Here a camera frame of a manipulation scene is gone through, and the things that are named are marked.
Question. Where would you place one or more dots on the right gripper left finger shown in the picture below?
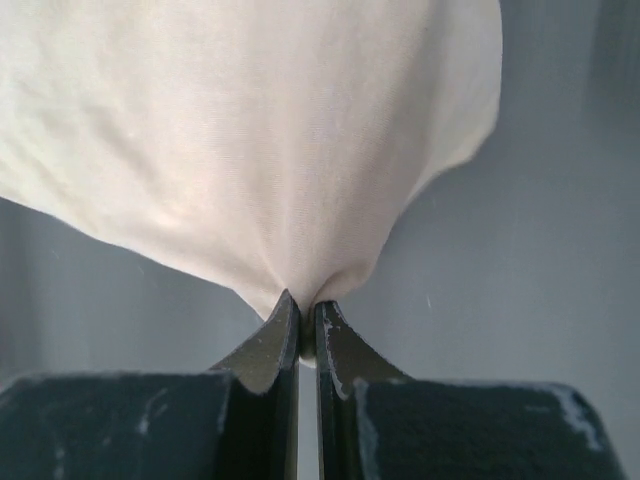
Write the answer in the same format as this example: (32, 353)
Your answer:
(237, 420)

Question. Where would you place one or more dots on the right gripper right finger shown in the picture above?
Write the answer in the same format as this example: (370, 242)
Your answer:
(376, 422)

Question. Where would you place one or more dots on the beige t shirt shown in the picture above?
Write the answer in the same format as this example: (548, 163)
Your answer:
(265, 146)

